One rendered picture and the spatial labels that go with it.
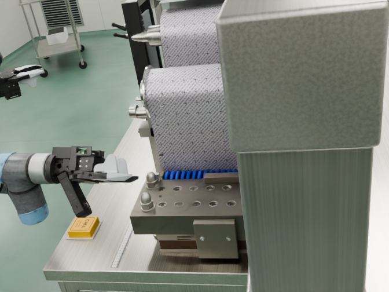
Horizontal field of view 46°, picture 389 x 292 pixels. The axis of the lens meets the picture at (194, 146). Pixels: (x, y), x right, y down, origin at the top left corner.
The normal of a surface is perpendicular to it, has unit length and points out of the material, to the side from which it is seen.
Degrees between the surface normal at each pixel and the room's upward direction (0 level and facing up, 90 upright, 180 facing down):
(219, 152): 90
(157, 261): 0
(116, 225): 0
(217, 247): 90
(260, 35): 90
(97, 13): 90
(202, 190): 0
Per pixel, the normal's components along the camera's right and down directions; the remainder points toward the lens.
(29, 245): -0.14, -0.87
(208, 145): -0.16, 0.50
